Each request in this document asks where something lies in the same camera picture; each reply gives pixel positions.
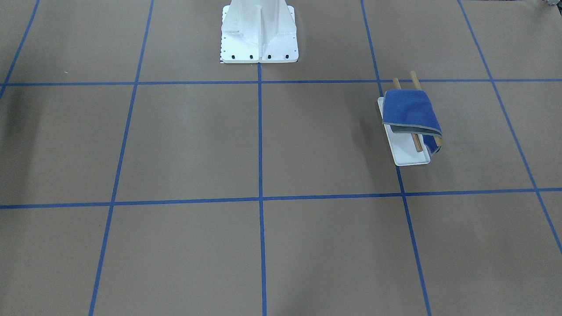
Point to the blue microfibre towel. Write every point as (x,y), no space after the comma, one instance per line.
(386,119)

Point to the white towel rack base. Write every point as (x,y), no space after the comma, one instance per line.
(403,148)

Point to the inner wooden rack bar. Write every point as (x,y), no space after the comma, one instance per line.
(402,119)

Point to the wooden rack bar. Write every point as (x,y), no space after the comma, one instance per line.
(402,119)
(425,119)

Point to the outer wooden rack bar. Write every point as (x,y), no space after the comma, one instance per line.
(425,119)

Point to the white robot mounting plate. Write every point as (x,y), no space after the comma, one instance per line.
(258,31)

